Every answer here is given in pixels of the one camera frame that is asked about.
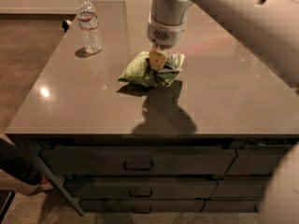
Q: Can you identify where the top right drawer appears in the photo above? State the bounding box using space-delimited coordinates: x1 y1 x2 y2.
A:
227 148 288 175

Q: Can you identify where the clear plastic water bottle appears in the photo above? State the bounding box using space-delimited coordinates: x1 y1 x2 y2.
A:
76 0 102 54

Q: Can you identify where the person leg and foot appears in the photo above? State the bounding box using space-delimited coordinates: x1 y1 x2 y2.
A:
0 139 54 191

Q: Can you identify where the drawer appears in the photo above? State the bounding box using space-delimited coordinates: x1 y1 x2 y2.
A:
227 148 288 175
40 147 235 175
64 179 217 200
211 179 267 200
202 201 260 213
80 200 205 214

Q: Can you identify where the bottom left drawer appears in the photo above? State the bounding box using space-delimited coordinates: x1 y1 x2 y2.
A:
80 200 205 214

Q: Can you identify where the green jalapeno chip bag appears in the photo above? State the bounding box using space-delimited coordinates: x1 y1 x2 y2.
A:
118 51 185 88

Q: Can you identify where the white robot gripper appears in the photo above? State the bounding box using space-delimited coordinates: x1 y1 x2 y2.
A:
148 0 192 71

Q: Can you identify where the middle left drawer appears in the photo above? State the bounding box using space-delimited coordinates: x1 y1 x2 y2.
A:
64 179 217 200

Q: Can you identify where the bottom right drawer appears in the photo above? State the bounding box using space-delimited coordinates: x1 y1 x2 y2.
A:
202 201 260 213

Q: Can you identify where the middle right drawer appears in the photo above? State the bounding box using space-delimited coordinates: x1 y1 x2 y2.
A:
211 179 267 200

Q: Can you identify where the top left drawer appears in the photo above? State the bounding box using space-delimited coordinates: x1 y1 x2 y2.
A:
40 147 235 175

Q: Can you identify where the dark object behind counter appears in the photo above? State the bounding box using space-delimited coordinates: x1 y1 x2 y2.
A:
62 20 72 32

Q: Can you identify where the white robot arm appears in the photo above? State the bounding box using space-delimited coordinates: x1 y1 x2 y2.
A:
148 0 299 224

